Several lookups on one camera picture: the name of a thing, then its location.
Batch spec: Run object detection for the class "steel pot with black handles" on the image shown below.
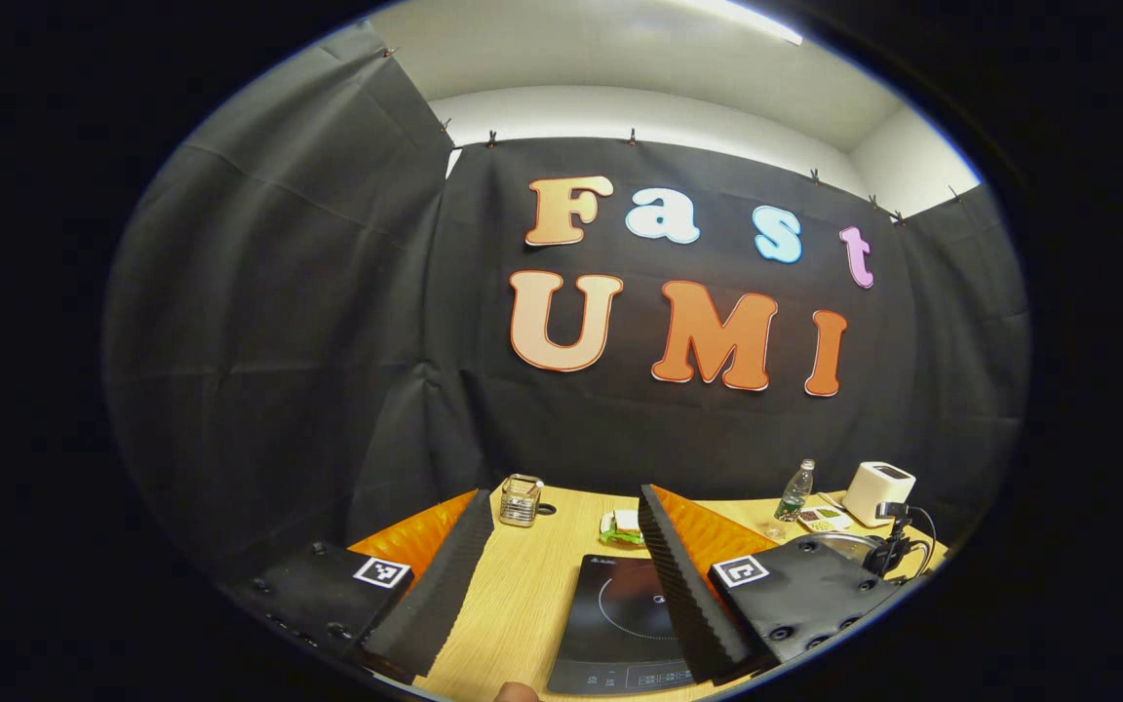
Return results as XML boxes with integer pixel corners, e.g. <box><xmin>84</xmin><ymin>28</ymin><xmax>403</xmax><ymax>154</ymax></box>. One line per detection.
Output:
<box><xmin>795</xmin><ymin>500</ymin><xmax>937</xmax><ymax>586</ymax></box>

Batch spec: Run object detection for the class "black backdrop cloth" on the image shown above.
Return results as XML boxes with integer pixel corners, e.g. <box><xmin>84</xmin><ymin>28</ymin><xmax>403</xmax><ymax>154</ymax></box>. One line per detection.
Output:
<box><xmin>101</xmin><ymin>21</ymin><xmax>1030</xmax><ymax>605</ymax></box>

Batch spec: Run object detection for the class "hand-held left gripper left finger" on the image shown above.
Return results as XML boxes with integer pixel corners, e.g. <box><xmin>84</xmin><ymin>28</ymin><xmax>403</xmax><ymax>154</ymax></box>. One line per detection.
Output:
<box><xmin>230</xmin><ymin>487</ymin><xmax>495</xmax><ymax>686</ymax></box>

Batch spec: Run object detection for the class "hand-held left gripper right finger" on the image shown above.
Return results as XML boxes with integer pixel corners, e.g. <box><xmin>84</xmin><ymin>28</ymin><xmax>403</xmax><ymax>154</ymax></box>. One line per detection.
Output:
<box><xmin>638</xmin><ymin>484</ymin><xmax>913</xmax><ymax>683</ymax></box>

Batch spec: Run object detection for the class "white toaster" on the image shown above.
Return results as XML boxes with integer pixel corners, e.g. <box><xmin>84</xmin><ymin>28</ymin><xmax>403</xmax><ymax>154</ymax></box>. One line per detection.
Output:
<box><xmin>841</xmin><ymin>461</ymin><xmax>917</xmax><ymax>528</ymax></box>

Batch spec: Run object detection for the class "white divided bean dish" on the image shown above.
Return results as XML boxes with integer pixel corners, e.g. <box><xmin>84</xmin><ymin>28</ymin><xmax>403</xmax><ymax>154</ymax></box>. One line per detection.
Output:
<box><xmin>797</xmin><ymin>505</ymin><xmax>855</xmax><ymax>533</ymax></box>

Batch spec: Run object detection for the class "clear plastic water bottle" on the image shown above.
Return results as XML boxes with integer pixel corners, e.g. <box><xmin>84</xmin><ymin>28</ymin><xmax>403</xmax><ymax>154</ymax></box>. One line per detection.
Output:
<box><xmin>774</xmin><ymin>459</ymin><xmax>816</xmax><ymax>524</ymax></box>

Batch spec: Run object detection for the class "small glass jar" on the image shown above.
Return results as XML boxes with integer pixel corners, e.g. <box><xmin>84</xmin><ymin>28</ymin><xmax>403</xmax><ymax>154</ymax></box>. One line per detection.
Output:
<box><xmin>499</xmin><ymin>474</ymin><xmax>545</xmax><ymax>528</ymax></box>

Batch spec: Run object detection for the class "sandwich with green lettuce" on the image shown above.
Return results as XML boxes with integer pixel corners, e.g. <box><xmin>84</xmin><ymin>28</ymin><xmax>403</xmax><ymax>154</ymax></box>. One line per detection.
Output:
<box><xmin>600</xmin><ymin>509</ymin><xmax>647</xmax><ymax>548</ymax></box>

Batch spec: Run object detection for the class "black induction cooktop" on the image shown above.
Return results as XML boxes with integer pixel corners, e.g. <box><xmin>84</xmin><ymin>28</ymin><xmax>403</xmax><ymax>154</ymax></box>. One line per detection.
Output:
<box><xmin>547</xmin><ymin>554</ymin><xmax>709</xmax><ymax>696</ymax></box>

